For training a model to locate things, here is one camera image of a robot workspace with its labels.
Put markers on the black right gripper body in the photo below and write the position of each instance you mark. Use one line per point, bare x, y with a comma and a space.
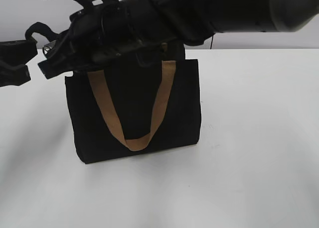
108, 31

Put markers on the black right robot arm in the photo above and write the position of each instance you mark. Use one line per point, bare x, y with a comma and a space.
194, 21

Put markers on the black canvas tote bag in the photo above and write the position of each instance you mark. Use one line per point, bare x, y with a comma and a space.
144, 102

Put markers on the silver zipper pull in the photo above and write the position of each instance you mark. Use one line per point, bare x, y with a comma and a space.
47, 48

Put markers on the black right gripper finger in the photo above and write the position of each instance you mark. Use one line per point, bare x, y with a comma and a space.
51, 70

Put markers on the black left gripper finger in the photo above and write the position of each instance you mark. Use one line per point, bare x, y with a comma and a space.
13, 75
18, 51

